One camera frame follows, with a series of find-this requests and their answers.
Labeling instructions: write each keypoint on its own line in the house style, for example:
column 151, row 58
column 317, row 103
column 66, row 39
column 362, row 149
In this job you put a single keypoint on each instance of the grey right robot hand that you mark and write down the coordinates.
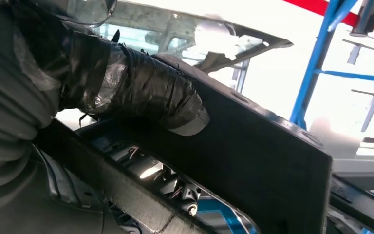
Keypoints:
column 142, row 87

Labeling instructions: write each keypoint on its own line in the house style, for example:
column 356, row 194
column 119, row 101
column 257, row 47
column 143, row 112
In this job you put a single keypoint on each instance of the chrome stanchion post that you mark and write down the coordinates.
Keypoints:
column 366, row 17

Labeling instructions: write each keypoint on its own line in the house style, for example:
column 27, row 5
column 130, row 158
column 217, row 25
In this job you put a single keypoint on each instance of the blue metal shelf rack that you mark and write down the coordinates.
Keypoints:
column 316, row 58

